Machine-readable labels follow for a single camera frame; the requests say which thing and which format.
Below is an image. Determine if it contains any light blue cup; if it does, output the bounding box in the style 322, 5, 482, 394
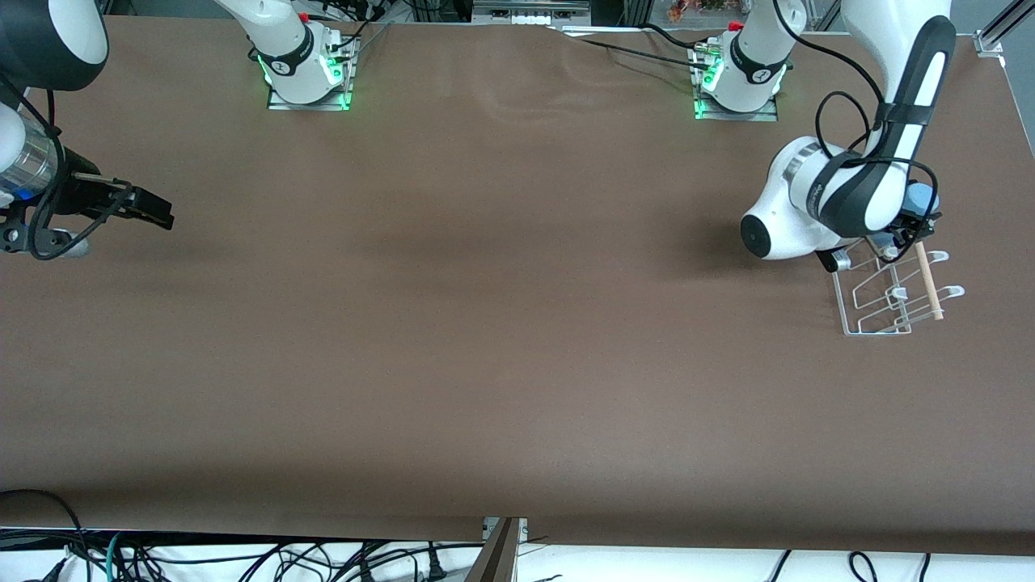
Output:
904, 181, 940, 217

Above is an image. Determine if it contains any orange background clutter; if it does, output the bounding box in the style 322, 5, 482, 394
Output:
667, 0, 733, 23

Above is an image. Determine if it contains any brown table cover sheet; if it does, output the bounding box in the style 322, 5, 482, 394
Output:
0, 15, 1035, 559

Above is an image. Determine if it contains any grey power strip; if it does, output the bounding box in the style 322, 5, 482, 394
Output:
471, 0, 593, 27

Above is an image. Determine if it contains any black right camera cable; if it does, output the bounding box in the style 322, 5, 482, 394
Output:
28, 184, 134, 262

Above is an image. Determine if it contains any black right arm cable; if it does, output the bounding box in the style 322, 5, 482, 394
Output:
0, 73, 65, 211

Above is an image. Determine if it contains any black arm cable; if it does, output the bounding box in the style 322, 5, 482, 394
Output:
772, 0, 943, 243
0, 73, 65, 211

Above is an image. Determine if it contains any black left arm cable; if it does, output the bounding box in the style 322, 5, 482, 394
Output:
772, 0, 943, 243

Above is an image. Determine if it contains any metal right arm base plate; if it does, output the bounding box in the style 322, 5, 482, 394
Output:
265, 36, 361, 112

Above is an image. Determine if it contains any aluminium frame profile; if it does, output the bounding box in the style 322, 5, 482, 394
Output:
974, 0, 1035, 57

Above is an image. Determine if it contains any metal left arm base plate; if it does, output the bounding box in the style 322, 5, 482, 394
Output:
693, 48, 781, 124

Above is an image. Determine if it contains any black cable across table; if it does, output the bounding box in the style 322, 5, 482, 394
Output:
554, 23, 712, 74

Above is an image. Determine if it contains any brown wooden post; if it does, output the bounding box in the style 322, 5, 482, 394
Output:
463, 517, 528, 582

